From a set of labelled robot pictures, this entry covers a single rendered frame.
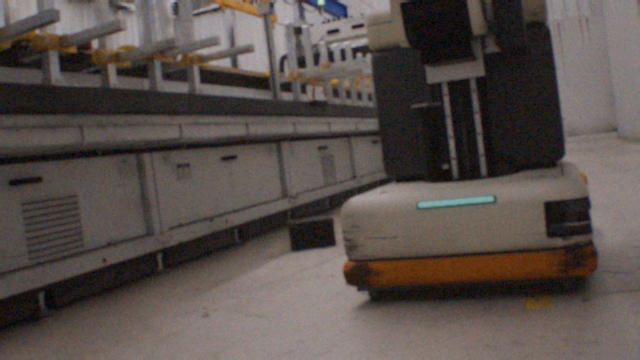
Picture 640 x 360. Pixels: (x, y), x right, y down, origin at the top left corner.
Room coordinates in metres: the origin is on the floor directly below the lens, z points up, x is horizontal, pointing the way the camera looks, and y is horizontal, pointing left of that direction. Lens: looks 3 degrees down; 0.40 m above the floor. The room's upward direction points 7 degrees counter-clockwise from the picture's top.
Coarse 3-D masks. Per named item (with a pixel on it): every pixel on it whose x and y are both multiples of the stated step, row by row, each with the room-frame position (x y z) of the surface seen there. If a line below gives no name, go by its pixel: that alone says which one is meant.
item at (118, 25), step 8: (104, 24) 1.57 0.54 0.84; (112, 24) 1.56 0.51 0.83; (120, 24) 1.55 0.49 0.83; (80, 32) 1.61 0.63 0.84; (88, 32) 1.59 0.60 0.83; (96, 32) 1.58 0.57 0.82; (104, 32) 1.57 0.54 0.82; (112, 32) 1.57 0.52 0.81; (64, 40) 1.63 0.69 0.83; (72, 40) 1.62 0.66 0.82; (80, 40) 1.61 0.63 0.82; (88, 40) 1.62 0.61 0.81; (32, 48) 1.69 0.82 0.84; (24, 56) 1.70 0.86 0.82; (32, 56) 1.69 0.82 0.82; (40, 56) 1.71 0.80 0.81
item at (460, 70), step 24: (432, 0) 1.39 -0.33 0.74; (456, 0) 1.36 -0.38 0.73; (504, 0) 1.44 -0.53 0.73; (408, 24) 1.42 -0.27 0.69; (432, 24) 1.38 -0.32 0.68; (456, 24) 1.37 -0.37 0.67; (504, 24) 1.44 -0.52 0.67; (432, 48) 1.45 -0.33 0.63; (456, 48) 1.43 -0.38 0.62; (480, 48) 1.53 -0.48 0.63; (504, 48) 1.45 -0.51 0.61; (432, 72) 1.59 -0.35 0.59; (456, 72) 1.56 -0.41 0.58; (480, 72) 1.54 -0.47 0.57
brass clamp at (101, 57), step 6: (108, 48) 1.83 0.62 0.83; (96, 54) 1.82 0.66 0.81; (102, 54) 1.81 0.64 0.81; (108, 54) 1.83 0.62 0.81; (114, 54) 1.86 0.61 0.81; (96, 60) 1.82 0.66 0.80; (102, 60) 1.81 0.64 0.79; (108, 60) 1.83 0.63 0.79; (114, 60) 1.85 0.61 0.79; (120, 66) 1.91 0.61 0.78; (126, 66) 1.92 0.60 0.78
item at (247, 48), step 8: (232, 48) 2.27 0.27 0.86; (240, 48) 2.26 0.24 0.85; (248, 48) 2.24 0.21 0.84; (200, 56) 2.33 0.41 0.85; (208, 56) 2.31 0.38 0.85; (216, 56) 2.30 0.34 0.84; (224, 56) 2.29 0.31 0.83; (232, 56) 2.29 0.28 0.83; (168, 64) 2.39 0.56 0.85; (176, 64) 2.38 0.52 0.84; (168, 72) 2.41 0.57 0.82
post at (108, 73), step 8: (96, 0) 1.84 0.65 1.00; (104, 0) 1.85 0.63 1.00; (96, 8) 1.84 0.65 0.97; (104, 8) 1.84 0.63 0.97; (96, 16) 1.84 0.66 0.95; (104, 16) 1.84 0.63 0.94; (96, 24) 1.85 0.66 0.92; (104, 40) 1.83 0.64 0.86; (112, 40) 1.86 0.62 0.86; (104, 48) 1.84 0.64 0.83; (112, 48) 1.86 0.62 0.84; (112, 64) 1.85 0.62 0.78; (104, 72) 1.84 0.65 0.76; (112, 72) 1.85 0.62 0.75; (104, 80) 1.84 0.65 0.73; (112, 80) 1.85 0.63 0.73
